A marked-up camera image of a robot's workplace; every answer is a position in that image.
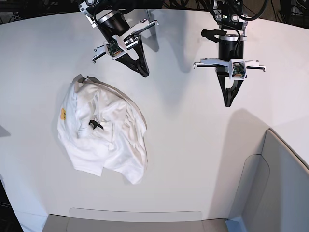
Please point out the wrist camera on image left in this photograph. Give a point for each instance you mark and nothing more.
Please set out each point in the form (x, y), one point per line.
(115, 48)

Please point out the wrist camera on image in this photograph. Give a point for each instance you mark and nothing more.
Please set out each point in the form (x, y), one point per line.
(237, 69)
(115, 48)

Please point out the grey side panel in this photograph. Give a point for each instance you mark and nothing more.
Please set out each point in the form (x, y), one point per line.
(273, 192)

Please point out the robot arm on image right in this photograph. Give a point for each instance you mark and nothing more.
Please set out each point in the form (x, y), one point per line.
(232, 20)

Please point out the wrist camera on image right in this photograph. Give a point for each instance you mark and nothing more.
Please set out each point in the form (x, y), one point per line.
(237, 69)

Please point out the white printed t-shirt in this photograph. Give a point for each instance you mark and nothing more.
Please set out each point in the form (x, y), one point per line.
(101, 128)

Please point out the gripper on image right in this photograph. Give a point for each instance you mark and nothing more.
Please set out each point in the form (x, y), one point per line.
(229, 47)

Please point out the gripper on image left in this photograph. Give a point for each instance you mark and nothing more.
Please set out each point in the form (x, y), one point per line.
(115, 24)

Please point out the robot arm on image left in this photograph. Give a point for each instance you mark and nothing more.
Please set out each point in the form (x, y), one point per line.
(96, 9)

